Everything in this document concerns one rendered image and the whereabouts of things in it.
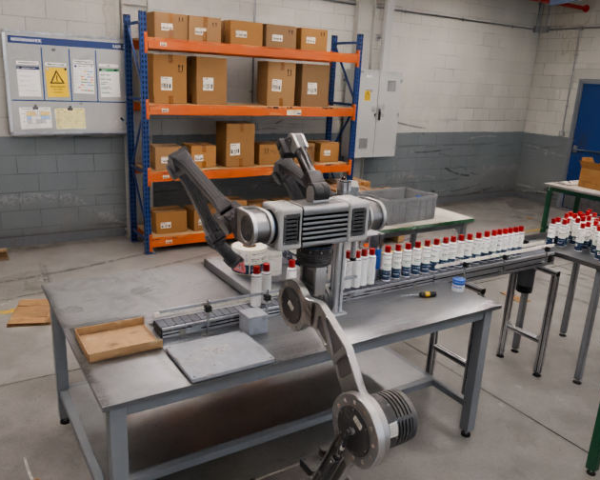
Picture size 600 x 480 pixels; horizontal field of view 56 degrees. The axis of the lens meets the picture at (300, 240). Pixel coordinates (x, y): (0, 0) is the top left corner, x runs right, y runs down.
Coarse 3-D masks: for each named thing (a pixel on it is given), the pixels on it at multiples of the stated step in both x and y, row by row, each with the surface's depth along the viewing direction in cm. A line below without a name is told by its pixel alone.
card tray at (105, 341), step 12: (108, 324) 249; (120, 324) 252; (132, 324) 255; (144, 324) 257; (84, 336) 243; (96, 336) 243; (108, 336) 244; (120, 336) 244; (132, 336) 245; (144, 336) 246; (84, 348) 227; (96, 348) 233; (108, 348) 234; (120, 348) 227; (132, 348) 230; (144, 348) 233; (156, 348) 236; (96, 360) 223
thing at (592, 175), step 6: (582, 162) 712; (588, 162) 703; (582, 168) 719; (588, 168) 711; (594, 168) 702; (582, 174) 720; (588, 174) 713; (594, 174) 705; (582, 180) 720; (588, 180) 714; (594, 180) 706; (582, 186) 721; (588, 186) 714; (594, 186) 706
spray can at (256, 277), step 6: (258, 270) 266; (252, 276) 266; (258, 276) 266; (252, 282) 267; (258, 282) 267; (252, 288) 268; (258, 288) 268; (252, 300) 269; (258, 300) 270; (252, 306) 270; (258, 306) 270
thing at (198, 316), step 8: (376, 280) 316; (392, 280) 318; (400, 280) 318; (360, 288) 304; (248, 304) 274; (272, 304) 276; (200, 312) 262; (216, 312) 263; (224, 312) 263; (232, 312) 263; (160, 320) 252; (168, 320) 252; (176, 320) 252; (184, 320) 253; (192, 320) 253; (200, 320) 254; (160, 328) 244
